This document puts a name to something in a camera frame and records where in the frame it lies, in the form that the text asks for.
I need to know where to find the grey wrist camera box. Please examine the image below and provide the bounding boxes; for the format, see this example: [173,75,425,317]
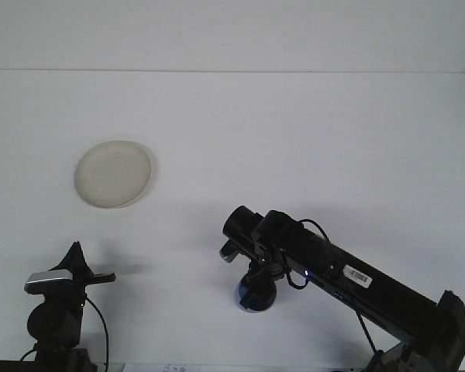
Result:
[219,239,238,264]
[24,270,73,295]

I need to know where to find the pale blue cup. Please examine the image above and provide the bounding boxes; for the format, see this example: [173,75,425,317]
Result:
[235,278,279,312]

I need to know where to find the pale round plate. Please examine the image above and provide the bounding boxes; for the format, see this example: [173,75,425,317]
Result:
[74,139,158,210]

